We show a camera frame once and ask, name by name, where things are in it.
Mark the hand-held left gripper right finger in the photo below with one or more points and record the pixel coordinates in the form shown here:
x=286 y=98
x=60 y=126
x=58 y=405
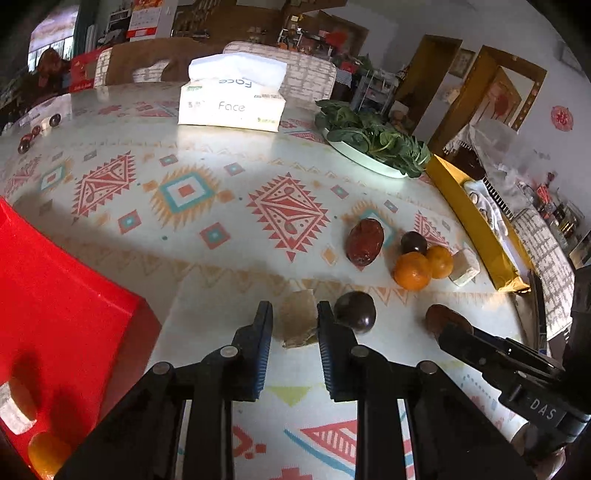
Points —
x=325 y=350

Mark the wooden chair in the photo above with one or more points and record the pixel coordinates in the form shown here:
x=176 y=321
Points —
x=152 y=57

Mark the large red date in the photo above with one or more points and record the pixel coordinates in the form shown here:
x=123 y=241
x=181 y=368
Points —
x=364 y=242

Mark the yellow cardboard box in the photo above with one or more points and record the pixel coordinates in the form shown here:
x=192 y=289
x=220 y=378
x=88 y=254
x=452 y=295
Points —
x=466 y=217

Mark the orange tangerine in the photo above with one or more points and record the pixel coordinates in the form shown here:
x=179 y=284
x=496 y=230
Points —
x=441 y=262
x=412 y=271
x=46 y=454

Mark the wall calendar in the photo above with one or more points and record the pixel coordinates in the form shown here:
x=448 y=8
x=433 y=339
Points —
x=145 y=16

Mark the white tissue box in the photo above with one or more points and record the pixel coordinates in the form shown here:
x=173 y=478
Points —
x=232 y=94

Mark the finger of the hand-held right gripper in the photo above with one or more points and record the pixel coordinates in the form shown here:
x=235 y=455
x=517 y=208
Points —
x=480 y=350

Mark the dark purple passion fruit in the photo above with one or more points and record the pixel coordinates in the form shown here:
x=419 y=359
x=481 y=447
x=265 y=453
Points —
x=354 y=310

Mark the plate of green spinach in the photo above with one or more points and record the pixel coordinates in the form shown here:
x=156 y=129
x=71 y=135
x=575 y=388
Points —
x=374 y=134

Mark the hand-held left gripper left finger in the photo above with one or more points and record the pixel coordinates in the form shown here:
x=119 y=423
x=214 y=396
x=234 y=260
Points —
x=264 y=344

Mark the small dark round fruit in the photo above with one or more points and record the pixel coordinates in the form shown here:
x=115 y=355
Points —
x=414 y=241
x=54 y=120
x=24 y=145
x=36 y=130

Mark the pale translucent sugar chunk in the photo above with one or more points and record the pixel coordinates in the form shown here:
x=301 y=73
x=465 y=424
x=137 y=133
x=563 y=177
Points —
x=299 y=318

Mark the brown dried date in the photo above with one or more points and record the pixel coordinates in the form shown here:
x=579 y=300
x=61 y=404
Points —
x=441 y=318

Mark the framed wall picture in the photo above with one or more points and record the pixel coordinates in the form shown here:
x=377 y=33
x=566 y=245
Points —
x=461 y=62

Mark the red paper wall ornament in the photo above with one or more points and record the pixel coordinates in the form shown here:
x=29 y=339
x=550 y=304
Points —
x=561 y=118

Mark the chair with patterned cushion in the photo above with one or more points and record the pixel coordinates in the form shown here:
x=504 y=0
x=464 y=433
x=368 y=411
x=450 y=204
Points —
x=304 y=69
x=545 y=258

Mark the red plastic basket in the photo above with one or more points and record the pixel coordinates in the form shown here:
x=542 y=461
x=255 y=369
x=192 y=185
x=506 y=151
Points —
x=64 y=300

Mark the white oval plate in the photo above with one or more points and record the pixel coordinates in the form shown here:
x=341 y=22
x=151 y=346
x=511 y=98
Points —
x=364 y=154

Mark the red gift box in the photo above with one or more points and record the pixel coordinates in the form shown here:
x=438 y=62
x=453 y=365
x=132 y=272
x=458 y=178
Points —
x=85 y=69

